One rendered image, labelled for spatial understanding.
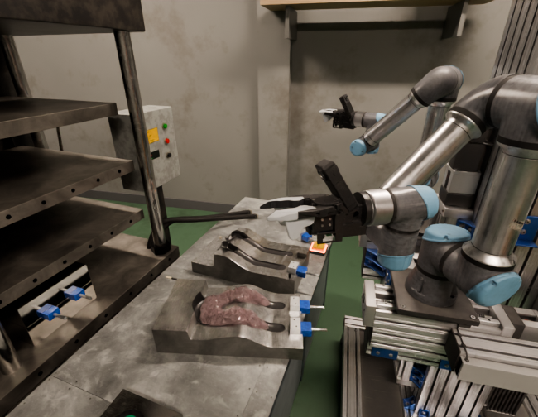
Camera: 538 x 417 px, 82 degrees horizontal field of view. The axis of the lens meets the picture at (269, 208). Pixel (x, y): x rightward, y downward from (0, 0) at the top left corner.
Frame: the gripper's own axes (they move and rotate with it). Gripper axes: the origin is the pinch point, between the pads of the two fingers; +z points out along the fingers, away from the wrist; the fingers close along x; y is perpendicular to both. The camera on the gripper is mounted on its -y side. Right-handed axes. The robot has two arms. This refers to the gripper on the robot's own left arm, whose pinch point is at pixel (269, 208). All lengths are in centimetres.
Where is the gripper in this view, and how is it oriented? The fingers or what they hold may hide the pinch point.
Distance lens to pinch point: 59.4
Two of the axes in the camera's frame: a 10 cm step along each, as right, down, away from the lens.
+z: -9.8, 1.0, -1.9
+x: -2.1, -3.0, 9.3
